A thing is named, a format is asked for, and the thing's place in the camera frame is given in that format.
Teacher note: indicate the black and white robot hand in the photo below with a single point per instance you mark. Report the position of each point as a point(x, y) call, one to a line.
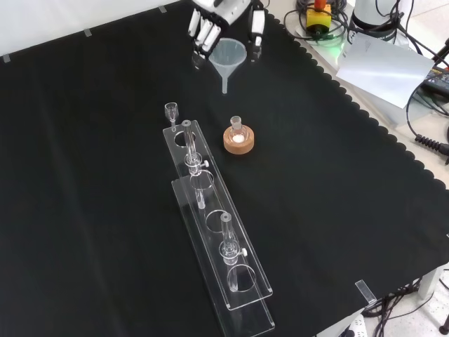
point(224, 14)

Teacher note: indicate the translucent plastic funnel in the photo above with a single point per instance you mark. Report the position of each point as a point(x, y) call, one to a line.
point(227, 52)

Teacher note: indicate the small glass weighing funnel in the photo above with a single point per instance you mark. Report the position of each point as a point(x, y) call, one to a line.
point(171, 111)

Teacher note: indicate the clear acrylic funnel stand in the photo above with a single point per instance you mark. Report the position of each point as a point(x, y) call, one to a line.
point(214, 201)

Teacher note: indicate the yellow stop button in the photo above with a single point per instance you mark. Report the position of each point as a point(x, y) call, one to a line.
point(318, 17)

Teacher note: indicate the small round-bottom glass flask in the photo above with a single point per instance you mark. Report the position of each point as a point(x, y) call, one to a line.
point(237, 135)

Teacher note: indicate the pale board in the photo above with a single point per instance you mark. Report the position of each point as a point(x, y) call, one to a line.
point(382, 70)

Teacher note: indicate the black bench cloth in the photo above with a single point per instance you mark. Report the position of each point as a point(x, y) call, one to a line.
point(105, 175)

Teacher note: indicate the black flat device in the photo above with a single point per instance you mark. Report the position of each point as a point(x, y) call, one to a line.
point(436, 80)

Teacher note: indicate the clear cloth clip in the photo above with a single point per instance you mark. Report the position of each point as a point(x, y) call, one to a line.
point(365, 291)

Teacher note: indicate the white power strip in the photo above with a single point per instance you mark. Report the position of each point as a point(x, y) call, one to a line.
point(356, 326)

